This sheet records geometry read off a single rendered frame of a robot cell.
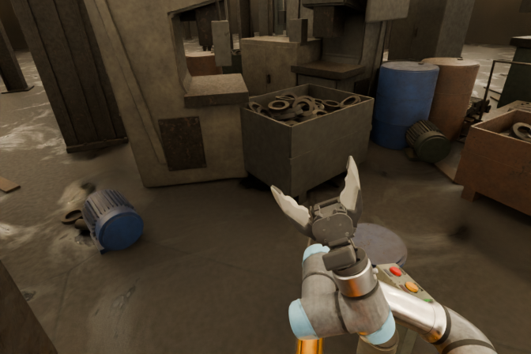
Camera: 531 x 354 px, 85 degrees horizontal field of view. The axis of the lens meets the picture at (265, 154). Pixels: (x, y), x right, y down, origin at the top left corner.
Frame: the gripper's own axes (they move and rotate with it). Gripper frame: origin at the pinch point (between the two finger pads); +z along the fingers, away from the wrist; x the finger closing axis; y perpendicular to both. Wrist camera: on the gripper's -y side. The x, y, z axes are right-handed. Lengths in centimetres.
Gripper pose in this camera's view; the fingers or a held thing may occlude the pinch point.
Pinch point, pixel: (308, 171)
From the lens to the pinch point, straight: 51.5
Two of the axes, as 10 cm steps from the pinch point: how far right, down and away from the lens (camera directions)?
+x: 9.0, -3.7, -2.4
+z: -4.0, -9.1, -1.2
